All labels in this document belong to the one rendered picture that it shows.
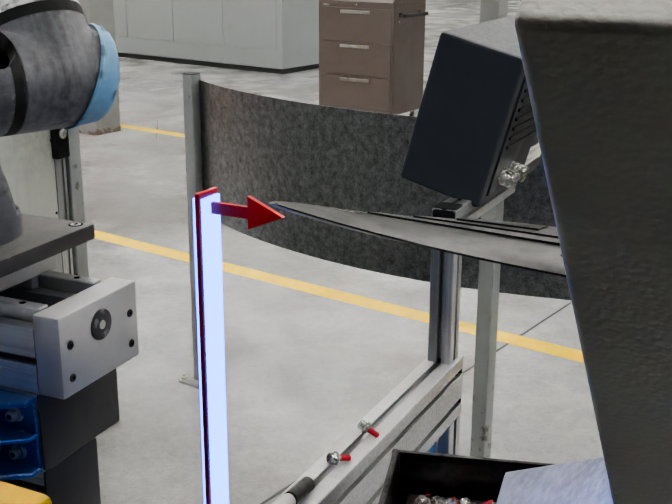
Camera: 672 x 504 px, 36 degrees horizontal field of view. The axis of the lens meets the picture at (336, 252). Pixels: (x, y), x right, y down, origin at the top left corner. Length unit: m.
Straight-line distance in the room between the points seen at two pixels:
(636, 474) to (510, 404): 2.92
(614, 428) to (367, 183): 2.30
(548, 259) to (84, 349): 0.64
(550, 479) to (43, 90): 0.73
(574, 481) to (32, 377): 0.63
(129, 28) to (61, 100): 10.57
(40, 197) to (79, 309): 1.69
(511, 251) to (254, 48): 9.98
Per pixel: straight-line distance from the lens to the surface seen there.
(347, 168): 2.59
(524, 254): 0.60
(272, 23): 10.38
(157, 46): 11.50
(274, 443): 2.95
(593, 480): 0.67
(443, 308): 1.27
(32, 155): 2.76
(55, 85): 1.21
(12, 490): 0.62
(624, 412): 0.27
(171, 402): 3.22
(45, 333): 1.10
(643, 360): 0.24
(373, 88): 7.45
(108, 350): 1.16
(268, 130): 2.77
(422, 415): 1.21
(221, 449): 0.82
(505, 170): 1.30
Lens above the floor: 1.37
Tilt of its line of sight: 17 degrees down
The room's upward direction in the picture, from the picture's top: straight up
